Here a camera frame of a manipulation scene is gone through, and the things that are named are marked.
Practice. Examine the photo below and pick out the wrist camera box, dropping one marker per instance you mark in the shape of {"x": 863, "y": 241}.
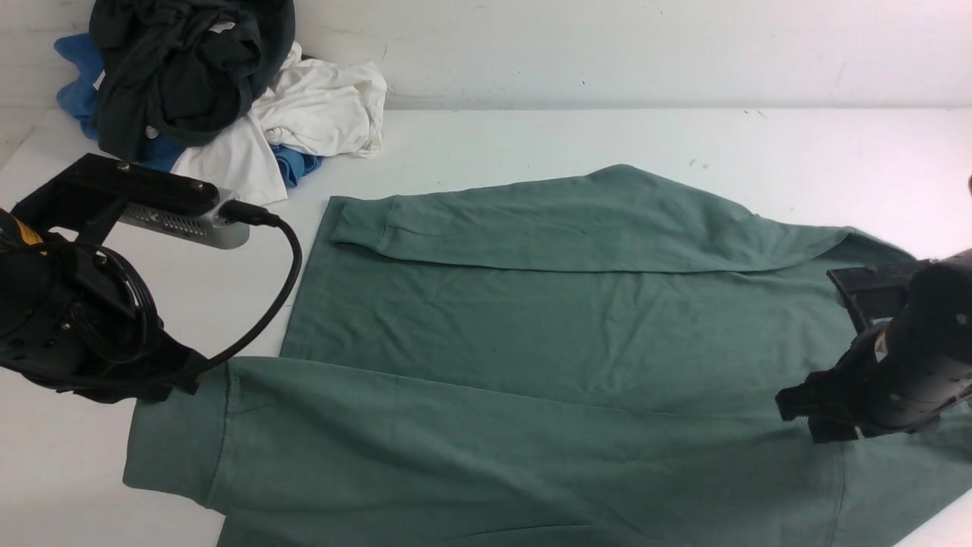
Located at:
{"x": 874, "y": 294}
{"x": 96, "y": 193}

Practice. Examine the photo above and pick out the dark green crumpled garment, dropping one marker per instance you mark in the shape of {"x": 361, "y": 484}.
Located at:
{"x": 186, "y": 69}

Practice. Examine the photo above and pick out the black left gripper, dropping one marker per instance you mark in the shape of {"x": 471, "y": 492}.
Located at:
{"x": 76, "y": 317}

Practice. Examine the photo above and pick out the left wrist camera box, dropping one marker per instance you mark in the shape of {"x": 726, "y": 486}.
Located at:
{"x": 96, "y": 193}

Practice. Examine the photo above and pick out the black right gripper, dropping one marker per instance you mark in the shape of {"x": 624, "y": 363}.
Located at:
{"x": 899, "y": 376}

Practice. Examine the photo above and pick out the blue crumpled garment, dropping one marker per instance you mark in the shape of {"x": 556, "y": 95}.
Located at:
{"x": 83, "y": 91}

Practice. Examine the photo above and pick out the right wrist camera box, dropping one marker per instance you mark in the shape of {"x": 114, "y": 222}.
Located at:
{"x": 874, "y": 294}

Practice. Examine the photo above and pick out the green long-sleeve top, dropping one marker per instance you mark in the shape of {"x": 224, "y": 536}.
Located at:
{"x": 586, "y": 361}

